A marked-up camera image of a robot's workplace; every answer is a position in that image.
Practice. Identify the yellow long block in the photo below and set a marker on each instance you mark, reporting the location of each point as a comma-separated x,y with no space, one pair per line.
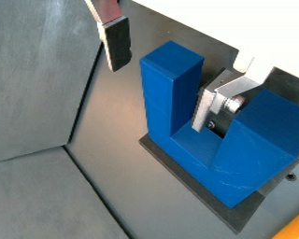
290,231

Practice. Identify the blue U-shaped block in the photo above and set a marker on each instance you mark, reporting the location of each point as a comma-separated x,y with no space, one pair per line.
230,164

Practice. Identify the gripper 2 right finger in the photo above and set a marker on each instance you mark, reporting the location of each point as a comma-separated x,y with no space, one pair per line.
220,93

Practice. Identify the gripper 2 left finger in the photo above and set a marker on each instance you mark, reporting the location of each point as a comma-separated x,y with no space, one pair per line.
113,31

